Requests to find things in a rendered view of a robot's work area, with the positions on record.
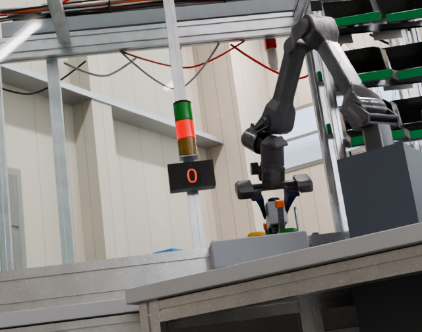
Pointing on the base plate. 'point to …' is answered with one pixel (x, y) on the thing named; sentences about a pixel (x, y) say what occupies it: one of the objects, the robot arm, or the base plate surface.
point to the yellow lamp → (187, 146)
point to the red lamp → (184, 128)
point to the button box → (255, 248)
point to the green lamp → (182, 111)
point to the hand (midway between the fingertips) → (274, 205)
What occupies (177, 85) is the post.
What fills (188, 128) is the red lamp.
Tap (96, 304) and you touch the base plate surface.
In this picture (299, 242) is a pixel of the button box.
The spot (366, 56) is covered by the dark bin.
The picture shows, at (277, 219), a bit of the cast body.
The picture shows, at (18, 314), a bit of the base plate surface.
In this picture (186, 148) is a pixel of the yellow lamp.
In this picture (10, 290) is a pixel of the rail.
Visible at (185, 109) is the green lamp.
